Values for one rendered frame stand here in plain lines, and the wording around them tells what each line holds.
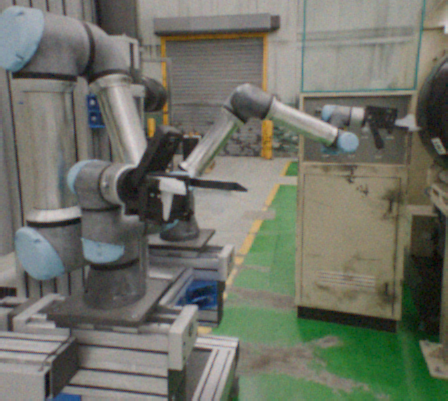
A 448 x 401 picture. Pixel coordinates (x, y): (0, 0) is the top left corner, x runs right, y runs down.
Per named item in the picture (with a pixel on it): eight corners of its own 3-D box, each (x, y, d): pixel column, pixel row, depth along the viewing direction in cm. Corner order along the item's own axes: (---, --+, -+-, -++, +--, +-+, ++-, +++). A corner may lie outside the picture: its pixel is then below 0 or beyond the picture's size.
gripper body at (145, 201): (195, 223, 69) (147, 212, 76) (199, 172, 68) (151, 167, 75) (162, 227, 62) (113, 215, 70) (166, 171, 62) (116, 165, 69)
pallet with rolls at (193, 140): (179, 165, 896) (178, 130, 883) (215, 165, 891) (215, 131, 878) (167, 173, 778) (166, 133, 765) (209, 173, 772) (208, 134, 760)
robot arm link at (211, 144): (157, 193, 153) (244, 76, 149) (160, 185, 168) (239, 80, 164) (182, 211, 156) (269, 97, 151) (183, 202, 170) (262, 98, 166)
